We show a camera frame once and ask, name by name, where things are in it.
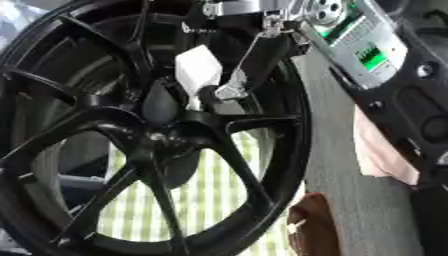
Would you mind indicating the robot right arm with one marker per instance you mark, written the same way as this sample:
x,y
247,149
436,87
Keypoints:
x,y
373,56

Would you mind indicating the white pin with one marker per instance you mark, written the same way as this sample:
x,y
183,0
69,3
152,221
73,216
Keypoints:
x,y
197,68

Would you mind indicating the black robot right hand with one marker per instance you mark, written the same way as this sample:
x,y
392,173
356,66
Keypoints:
x,y
268,53

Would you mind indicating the pale pink cloth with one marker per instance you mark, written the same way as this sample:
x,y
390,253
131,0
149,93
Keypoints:
x,y
382,156

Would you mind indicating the brown wooden object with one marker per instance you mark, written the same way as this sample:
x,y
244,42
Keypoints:
x,y
318,226

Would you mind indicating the black spoked wheel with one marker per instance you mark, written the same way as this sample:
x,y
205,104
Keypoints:
x,y
265,186

